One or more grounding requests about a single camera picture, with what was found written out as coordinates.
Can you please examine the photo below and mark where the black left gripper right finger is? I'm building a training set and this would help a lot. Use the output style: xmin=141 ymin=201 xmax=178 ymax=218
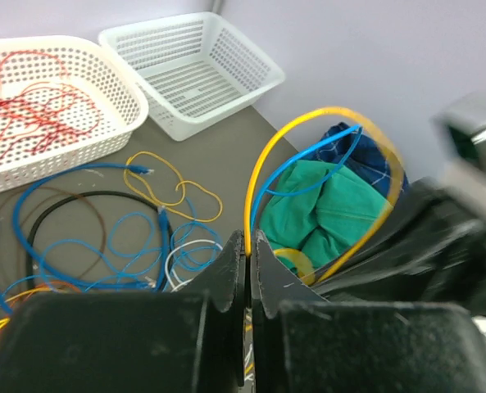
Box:
xmin=249 ymin=230 xmax=329 ymax=392

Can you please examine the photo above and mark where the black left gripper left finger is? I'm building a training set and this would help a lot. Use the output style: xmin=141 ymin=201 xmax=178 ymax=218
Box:
xmin=179 ymin=230 xmax=247 ymax=387

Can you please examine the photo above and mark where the orange yellow thin wire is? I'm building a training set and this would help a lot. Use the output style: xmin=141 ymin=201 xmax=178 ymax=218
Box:
xmin=123 ymin=151 xmax=224 ymax=224

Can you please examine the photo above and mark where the thin blue wire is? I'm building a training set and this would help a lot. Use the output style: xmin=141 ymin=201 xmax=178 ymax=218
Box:
xmin=41 ymin=125 xmax=365 ymax=291

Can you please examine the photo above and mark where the bright yellow cable coil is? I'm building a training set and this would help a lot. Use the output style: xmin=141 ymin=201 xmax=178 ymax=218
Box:
xmin=0 ymin=106 xmax=406 ymax=369

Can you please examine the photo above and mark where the thin red orange wire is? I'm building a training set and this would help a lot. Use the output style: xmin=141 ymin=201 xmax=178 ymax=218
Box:
xmin=0 ymin=51 xmax=102 ymax=169

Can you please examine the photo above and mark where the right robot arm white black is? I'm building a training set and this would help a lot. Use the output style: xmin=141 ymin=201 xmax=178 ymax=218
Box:
xmin=313 ymin=179 xmax=486 ymax=317

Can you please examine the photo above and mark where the green shirt orange logo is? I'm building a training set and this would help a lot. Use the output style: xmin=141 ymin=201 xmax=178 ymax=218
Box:
xmin=258 ymin=160 xmax=386 ymax=269

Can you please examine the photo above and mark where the blue plaid cloth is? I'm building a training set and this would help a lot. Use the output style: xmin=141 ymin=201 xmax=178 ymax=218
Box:
xmin=306 ymin=131 xmax=393 ymax=198

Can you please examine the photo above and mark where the white rectangular mesh basket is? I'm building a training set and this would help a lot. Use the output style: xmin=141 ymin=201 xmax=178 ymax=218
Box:
xmin=98 ymin=11 xmax=285 ymax=142

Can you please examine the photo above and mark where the white oval perforated basket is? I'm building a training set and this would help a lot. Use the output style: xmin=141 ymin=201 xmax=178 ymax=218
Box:
xmin=0 ymin=35 xmax=148 ymax=192

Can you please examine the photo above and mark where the white thin cable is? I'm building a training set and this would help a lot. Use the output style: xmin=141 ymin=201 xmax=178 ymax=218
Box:
xmin=164 ymin=239 xmax=224 ymax=292

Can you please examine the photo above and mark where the black cable loop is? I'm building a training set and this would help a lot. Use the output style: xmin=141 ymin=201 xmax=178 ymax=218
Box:
xmin=27 ymin=191 xmax=174 ymax=283

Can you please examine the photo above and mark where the brown thin wire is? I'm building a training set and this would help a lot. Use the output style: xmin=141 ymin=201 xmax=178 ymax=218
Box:
xmin=0 ymin=186 xmax=107 ymax=283

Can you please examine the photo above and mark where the thick blue ethernet cable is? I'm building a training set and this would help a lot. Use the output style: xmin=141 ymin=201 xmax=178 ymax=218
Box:
xmin=0 ymin=162 xmax=174 ymax=314

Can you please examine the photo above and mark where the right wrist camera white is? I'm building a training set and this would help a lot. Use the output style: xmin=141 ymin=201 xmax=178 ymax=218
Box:
xmin=435 ymin=92 xmax=486 ymax=219

